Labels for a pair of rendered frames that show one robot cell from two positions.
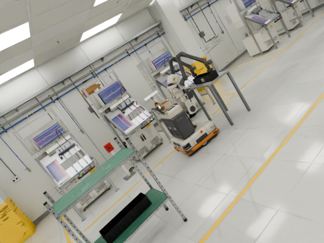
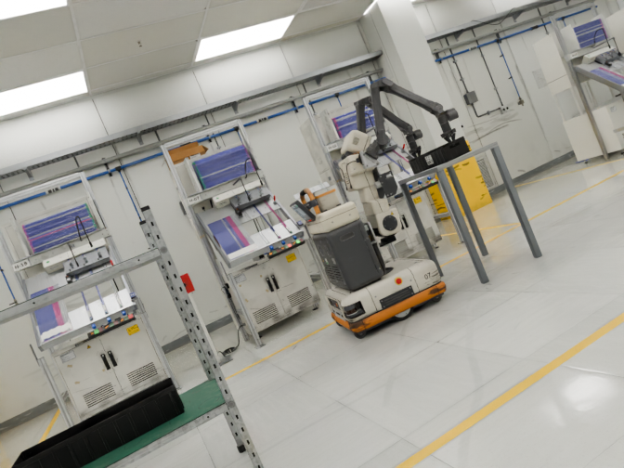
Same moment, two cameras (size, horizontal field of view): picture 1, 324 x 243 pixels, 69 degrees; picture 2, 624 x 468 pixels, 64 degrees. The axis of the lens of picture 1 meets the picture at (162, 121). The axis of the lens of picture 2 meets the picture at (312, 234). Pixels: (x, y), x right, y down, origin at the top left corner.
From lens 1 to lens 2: 88 cm
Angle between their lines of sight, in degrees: 10
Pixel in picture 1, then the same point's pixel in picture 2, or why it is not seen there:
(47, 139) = (52, 236)
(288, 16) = not seen: outside the picture
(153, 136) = (298, 287)
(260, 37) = (606, 117)
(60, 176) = (52, 322)
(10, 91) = (28, 134)
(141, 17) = (339, 38)
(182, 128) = (349, 262)
